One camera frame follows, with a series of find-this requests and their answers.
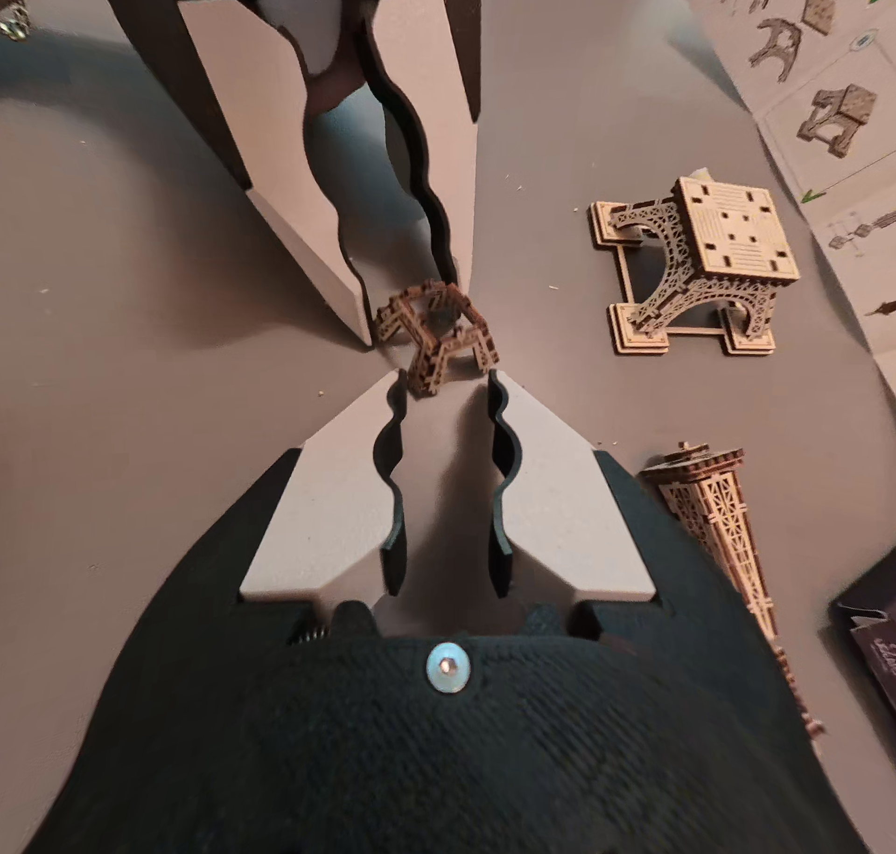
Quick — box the purple tower kit box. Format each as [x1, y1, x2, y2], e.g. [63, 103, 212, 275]
[829, 573, 896, 711]

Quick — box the wooden tower base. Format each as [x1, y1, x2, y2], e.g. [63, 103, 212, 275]
[587, 175, 801, 357]

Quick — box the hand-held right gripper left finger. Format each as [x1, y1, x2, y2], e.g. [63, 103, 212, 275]
[238, 368, 410, 606]

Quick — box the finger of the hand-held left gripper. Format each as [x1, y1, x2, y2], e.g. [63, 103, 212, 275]
[177, 0, 377, 349]
[363, 0, 484, 288]

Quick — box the small wooden tower midsection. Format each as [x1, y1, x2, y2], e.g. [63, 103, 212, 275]
[374, 279, 502, 399]

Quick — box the tower instruction sheet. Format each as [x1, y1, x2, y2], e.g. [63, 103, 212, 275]
[682, 0, 896, 372]

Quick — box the wooden tower spire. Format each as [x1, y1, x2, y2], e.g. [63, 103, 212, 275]
[638, 441, 827, 739]

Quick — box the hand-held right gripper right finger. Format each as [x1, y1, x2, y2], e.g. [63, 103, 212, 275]
[486, 368, 658, 604]

